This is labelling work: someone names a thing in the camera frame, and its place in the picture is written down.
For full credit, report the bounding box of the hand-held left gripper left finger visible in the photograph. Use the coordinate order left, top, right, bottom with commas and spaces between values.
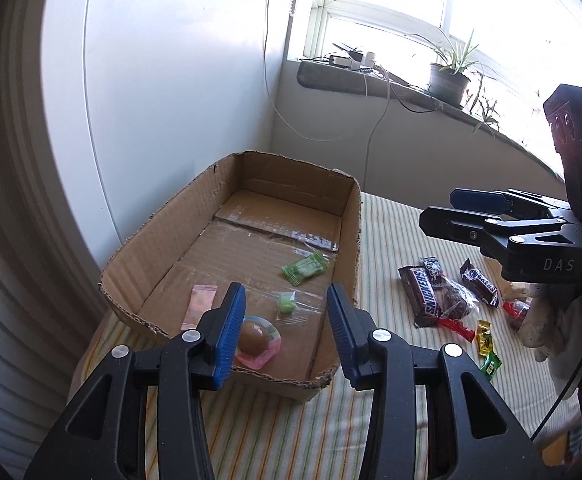
23, 282, 247, 480

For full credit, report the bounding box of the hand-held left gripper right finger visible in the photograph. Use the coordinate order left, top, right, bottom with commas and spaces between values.
326, 282, 544, 480

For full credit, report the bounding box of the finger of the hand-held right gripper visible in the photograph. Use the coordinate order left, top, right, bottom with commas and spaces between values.
418, 205, 572, 261
448, 187, 572, 221

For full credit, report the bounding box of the black patterned candy packet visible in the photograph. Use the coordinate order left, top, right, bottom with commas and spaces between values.
419, 256, 447, 281

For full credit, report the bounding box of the large brown chocolate bar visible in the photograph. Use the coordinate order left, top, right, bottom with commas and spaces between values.
397, 266, 444, 329

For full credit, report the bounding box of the brown cardboard box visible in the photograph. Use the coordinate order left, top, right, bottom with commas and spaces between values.
98, 150, 363, 405

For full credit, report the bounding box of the red snack packet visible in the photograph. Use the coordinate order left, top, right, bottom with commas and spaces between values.
502, 299, 532, 331

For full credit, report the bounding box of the person's right hand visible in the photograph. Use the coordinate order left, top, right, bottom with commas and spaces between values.
517, 282, 582, 363

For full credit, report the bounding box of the brown jelly in pink cup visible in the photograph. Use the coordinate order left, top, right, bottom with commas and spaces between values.
233, 316, 283, 368

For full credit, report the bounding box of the pink sachet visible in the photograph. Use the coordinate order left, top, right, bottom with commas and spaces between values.
181, 285, 218, 331

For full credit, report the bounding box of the small green candy clear wrapper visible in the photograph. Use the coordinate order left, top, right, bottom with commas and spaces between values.
271, 290, 317, 318

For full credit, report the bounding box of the small brown chocolate bar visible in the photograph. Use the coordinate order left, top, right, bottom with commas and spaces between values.
460, 258, 501, 308

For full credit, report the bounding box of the dark brownie in clear wrapper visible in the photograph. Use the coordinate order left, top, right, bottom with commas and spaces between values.
438, 277, 482, 320

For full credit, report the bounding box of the small succulent plant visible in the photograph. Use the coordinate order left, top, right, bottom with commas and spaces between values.
464, 72, 502, 136

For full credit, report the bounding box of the green candy packet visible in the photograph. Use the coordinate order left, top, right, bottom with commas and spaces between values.
281, 251, 331, 286

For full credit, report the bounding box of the red wrapped candy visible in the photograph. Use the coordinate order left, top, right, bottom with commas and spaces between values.
438, 317, 477, 342

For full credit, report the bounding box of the yellow wrapped candy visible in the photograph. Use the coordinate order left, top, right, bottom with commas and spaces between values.
475, 320, 494, 356

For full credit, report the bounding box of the potted spider plant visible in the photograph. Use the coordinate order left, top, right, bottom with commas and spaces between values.
406, 27, 487, 103

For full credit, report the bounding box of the small green wrapped candy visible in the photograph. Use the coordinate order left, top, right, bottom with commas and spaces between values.
478, 351, 502, 381

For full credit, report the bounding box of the dark windowsill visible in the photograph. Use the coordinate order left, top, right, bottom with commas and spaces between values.
296, 60, 567, 181

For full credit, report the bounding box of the white power adapter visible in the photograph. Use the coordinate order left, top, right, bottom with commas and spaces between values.
328, 52, 376, 71

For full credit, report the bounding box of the grey ribbed panel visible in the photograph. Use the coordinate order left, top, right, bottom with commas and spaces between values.
0, 10, 102, 461

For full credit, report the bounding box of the hanging white cable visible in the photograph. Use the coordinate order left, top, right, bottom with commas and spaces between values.
363, 75, 392, 191

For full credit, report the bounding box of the thin black cable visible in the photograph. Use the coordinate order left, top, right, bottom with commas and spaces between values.
528, 280, 582, 441

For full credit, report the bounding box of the looping white cable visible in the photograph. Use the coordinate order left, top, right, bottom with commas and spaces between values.
263, 0, 392, 141

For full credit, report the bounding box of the white window frame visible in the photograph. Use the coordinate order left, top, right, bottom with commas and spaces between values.
286, 0, 582, 91

